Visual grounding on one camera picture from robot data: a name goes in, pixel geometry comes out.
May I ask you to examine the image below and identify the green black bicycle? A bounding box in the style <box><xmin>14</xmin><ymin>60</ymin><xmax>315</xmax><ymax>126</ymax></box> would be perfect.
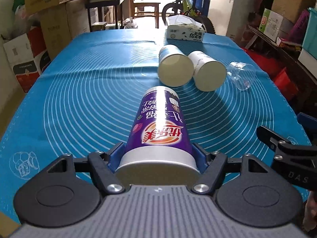
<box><xmin>161</xmin><ymin>0</ymin><xmax>216</xmax><ymax>34</ymax></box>

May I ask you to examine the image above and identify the purple paper cup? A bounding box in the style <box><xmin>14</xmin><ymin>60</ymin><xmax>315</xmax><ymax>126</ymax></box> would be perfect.
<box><xmin>115</xmin><ymin>86</ymin><xmax>200</xmax><ymax>185</ymax></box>

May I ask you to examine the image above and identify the blue white paper cup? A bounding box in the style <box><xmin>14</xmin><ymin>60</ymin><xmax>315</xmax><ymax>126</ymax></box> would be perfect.
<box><xmin>158</xmin><ymin>45</ymin><xmax>195</xmax><ymax>87</ymax></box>

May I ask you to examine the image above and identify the wooden stool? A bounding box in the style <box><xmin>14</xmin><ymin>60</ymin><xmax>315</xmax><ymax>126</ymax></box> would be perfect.
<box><xmin>130</xmin><ymin>0</ymin><xmax>160</xmax><ymax>29</ymax></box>

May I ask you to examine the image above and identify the green white carton box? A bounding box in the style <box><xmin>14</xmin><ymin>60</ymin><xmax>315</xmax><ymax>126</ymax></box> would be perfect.
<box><xmin>258</xmin><ymin>9</ymin><xmax>284</xmax><ymax>41</ymax></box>

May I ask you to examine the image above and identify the black metal stand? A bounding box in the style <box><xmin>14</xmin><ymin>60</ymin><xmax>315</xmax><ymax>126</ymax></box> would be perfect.
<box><xmin>85</xmin><ymin>0</ymin><xmax>124</xmax><ymax>32</ymax></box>

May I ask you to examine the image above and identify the blue silicone baking mat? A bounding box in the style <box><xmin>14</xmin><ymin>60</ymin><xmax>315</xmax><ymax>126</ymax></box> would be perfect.
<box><xmin>1</xmin><ymin>29</ymin><xmax>310</xmax><ymax>220</ymax></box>

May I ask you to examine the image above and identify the white tissue pack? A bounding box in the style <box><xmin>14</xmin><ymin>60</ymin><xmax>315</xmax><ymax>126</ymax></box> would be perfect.
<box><xmin>166</xmin><ymin>14</ymin><xmax>206</xmax><ymax>42</ymax></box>

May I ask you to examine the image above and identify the white chest freezer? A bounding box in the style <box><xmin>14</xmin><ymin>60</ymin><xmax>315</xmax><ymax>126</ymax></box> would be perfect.
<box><xmin>207</xmin><ymin>0</ymin><xmax>255</xmax><ymax>45</ymax></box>

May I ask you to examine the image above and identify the tall brown cardboard box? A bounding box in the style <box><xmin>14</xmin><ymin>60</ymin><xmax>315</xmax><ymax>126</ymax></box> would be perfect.
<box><xmin>39</xmin><ymin>0</ymin><xmax>98</xmax><ymax>60</ymax></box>

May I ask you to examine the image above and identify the red white appliance box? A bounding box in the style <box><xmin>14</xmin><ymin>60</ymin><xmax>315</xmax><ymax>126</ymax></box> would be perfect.
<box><xmin>3</xmin><ymin>27</ymin><xmax>51</xmax><ymax>93</ymax></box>

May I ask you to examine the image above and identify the clear plastic cup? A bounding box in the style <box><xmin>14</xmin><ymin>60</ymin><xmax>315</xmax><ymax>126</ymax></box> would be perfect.
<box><xmin>227</xmin><ymin>62</ymin><xmax>256</xmax><ymax>91</ymax></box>

